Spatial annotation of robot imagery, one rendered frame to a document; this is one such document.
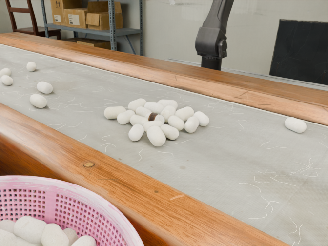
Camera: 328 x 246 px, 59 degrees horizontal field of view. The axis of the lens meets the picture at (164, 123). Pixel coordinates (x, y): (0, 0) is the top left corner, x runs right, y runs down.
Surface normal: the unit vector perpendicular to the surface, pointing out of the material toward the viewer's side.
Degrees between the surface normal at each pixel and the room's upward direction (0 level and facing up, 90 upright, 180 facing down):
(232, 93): 45
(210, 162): 0
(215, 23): 60
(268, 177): 0
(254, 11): 90
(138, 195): 0
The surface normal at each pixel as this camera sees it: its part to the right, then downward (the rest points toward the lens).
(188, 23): -0.59, 0.33
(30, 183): -0.10, 0.16
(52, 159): 0.02, -0.91
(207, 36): -0.51, -0.17
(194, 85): -0.43, -0.42
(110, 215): -0.68, 0.04
